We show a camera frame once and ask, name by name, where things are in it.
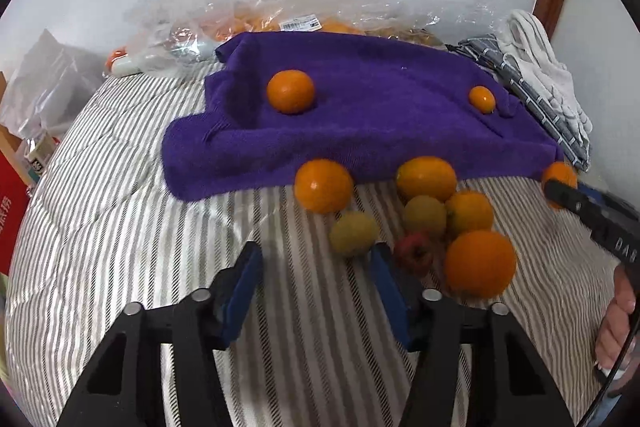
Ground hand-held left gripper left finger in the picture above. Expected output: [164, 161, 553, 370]
[57, 241, 264, 427]

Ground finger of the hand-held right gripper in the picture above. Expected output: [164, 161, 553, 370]
[543, 178, 609, 234]
[576, 186, 639, 219]

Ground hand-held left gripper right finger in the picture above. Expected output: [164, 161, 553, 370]
[369, 242, 576, 427]

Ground small orange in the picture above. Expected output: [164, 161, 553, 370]
[445, 190, 495, 237]
[541, 161, 579, 210]
[468, 85, 497, 114]

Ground small red apple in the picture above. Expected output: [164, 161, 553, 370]
[392, 232, 436, 278]

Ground small yellow-green apple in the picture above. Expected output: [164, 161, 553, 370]
[329, 212, 380, 257]

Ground olive green apple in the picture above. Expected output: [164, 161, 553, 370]
[403, 195, 447, 238]

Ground yellowish orange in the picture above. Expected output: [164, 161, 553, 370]
[396, 157, 458, 202]

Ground person's right hand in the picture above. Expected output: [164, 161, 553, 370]
[595, 264, 637, 378]

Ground grey checked cloth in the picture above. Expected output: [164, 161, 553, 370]
[445, 34, 591, 170]

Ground white striped cloth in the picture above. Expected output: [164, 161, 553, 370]
[497, 9, 593, 142]

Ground grey striped bedsheet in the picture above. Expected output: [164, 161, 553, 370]
[2, 69, 631, 427]

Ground purple towel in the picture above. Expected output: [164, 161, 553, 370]
[161, 32, 566, 202]

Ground person's blue jeans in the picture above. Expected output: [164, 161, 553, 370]
[595, 392, 626, 427]

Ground tan lumpy produce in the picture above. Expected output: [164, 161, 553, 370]
[380, 27, 446, 50]

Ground red box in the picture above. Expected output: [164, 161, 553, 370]
[0, 152, 33, 278]

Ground white printed box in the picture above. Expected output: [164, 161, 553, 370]
[20, 132, 61, 185]

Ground silver foil pack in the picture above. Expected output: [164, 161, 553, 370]
[160, 27, 216, 60]

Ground white bottle with orange cap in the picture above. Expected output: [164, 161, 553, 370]
[105, 48, 151, 78]

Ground pile of bagged oranges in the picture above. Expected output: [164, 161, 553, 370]
[217, 9, 361, 42]

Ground white barcode label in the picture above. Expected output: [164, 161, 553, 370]
[281, 16, 321, 32]

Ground crumpled translucent plastic bag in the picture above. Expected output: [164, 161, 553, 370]
[0, 29, 103, 142]

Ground black cable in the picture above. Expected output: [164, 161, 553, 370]
[602, 302, 640, 400]

